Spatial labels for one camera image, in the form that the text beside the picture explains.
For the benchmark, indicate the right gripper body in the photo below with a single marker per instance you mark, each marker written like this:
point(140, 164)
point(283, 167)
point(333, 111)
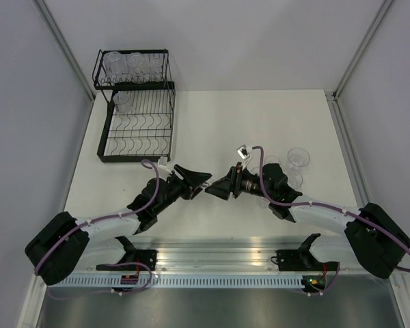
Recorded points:
point(237, 173)

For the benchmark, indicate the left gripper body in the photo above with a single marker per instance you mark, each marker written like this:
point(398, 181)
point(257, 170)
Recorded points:
point(177, 188)

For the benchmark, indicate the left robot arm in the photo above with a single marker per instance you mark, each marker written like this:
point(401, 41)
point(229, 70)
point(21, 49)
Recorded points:
point(57, 249)

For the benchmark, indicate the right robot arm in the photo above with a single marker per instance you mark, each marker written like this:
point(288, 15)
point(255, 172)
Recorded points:
point(365, 237)

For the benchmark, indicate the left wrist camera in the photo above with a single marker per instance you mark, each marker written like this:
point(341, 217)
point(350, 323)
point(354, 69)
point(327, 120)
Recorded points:
point(164, 164)

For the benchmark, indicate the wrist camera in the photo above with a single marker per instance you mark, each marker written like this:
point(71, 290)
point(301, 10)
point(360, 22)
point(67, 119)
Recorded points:
point(245, 152)
point(164, 164)

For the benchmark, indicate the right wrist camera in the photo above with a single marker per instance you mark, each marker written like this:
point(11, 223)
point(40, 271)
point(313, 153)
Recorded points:
point(245, 152)

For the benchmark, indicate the aluminium mounting rail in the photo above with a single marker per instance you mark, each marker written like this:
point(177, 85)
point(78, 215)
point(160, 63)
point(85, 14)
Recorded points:
point(227, 255)

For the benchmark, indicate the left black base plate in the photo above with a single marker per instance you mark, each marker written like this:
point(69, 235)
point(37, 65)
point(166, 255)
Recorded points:
point(139, 260)

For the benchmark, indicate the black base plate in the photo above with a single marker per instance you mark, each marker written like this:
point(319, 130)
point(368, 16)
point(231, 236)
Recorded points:
point(294, 260)
point(139, 260)

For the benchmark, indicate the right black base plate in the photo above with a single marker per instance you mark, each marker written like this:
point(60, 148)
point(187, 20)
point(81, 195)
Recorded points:
point(294, 260)

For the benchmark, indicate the black wire dish rack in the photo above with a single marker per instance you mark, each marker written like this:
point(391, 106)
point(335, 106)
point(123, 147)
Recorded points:
point(146, 132)

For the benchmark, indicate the white slotted cable duct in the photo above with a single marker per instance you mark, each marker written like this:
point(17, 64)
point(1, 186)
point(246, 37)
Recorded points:
point(183, 281)

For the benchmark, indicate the left aluminium frame post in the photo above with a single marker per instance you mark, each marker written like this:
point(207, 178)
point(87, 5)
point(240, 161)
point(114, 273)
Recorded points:
point(64, 47)

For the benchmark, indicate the aluminium frame post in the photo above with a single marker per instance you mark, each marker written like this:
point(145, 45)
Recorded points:
point(64, 47)
point(369, 36)

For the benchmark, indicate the right aluminium frame post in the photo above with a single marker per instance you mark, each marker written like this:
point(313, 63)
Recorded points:
point(369, 36)

